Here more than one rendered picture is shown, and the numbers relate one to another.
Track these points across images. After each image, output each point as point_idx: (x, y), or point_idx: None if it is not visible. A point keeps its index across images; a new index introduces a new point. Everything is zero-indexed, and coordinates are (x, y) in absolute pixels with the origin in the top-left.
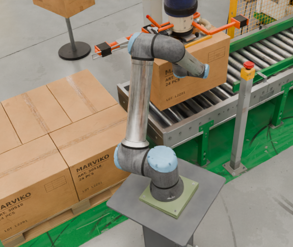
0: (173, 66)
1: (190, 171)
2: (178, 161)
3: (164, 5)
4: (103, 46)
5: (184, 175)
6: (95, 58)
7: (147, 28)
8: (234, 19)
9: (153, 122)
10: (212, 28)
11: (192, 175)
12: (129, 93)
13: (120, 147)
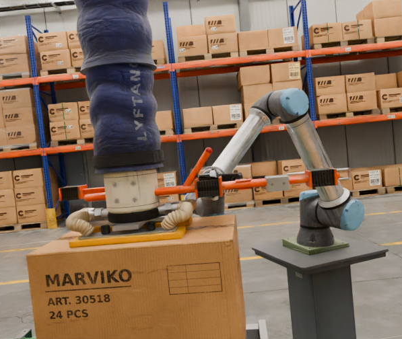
0: (224, 200)
1: (279, 252)
2: (283, 257)
3: (157, 150)
4: (320, 169)
5: (288, 251)
6: (343, 177)
7: (213, 174)
8: (82, 185)
9: (266, 333)
10: (67, 236)
11: (280, 250)
12: (323, 146)
13: (351, 198)
